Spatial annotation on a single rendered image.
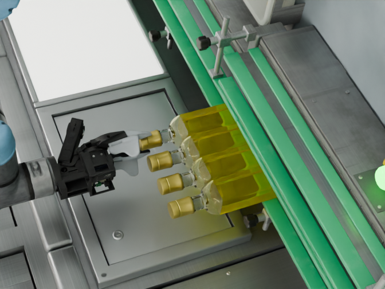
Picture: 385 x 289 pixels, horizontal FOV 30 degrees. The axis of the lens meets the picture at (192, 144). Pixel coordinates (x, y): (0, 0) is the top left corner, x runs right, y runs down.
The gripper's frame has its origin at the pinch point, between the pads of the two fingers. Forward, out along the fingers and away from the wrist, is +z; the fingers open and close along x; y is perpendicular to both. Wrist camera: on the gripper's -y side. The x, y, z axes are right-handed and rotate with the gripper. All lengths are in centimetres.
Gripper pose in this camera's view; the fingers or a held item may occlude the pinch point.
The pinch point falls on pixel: (143, 141)
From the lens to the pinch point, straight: 148.2
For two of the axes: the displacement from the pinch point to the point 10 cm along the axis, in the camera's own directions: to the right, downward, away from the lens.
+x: 1.0, -6.1, -7.9
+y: 3.9, 7.5, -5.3
